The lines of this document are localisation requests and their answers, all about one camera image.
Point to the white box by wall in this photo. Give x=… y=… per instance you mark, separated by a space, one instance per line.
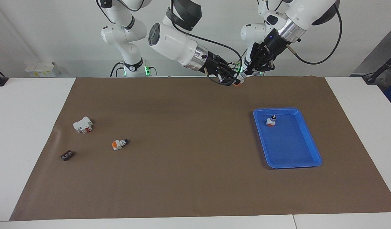
x=39 y=68

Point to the white switch with black knob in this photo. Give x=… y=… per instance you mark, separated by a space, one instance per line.
x=271 y=121

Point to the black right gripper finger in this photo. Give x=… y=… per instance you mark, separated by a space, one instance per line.
x=223 y=79
x=227 y=67

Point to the white orange switch black knob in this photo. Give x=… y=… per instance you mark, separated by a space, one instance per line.
x=239 y=79
x=118 y=144

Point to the black stand with pole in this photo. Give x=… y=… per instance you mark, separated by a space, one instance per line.
x=375 y=76

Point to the white circuit breaker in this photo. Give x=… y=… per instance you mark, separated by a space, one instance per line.
x=81 y=125

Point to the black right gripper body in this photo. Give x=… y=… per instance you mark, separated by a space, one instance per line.
x=212 y=65

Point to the brown table mat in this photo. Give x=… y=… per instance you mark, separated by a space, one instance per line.
x=195 y=178

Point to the blue plastic tray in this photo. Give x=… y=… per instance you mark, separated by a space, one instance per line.
x=294 y=149

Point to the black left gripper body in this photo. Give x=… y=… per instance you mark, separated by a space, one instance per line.
x=271 y=46

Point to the small black terminal block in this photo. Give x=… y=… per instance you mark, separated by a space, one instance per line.
x=66 y=156

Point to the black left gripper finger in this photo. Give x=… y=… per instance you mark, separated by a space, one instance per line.
x=265 y=66
x=252 y=57

